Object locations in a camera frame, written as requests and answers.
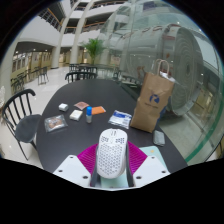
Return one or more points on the grey flat phone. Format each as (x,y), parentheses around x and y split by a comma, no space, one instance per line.
(159,138)

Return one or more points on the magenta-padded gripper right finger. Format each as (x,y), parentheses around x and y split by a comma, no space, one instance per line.
(150,168)

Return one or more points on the white perforated computer mouse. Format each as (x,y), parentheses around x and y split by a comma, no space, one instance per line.
(111,155)

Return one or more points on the black chairs behind table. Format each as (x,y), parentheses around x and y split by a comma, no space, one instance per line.
(80,75)

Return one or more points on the light teal printed mouse pad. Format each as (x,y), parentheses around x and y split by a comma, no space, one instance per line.
(150,150)

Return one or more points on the green potted palm plant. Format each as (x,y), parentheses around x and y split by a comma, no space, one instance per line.
(94,46)

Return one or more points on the clear plastic snack packet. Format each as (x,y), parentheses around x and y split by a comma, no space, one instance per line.
(55,123)

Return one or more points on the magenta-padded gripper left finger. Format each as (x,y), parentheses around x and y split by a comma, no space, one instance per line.
(71,168)

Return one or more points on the white rectangular box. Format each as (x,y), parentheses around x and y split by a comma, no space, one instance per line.
(75,115)

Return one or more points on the orange flat packet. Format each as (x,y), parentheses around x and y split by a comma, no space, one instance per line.
(99,110)

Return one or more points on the small blue-capped clear bottle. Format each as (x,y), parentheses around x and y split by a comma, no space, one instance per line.
(89,116)

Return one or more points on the black wooden spindle chair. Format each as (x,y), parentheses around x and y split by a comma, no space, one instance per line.
(27,128)

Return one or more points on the black chairs by pillar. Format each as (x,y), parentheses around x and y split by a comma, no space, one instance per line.
(42,74)

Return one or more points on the brown flat packet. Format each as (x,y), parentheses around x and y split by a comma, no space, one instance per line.
(81,105)

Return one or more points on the white and blue wipes pack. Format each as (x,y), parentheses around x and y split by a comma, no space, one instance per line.
(120,119)

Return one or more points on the brown paper carrier bag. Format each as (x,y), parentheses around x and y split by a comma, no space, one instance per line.
(150,106)

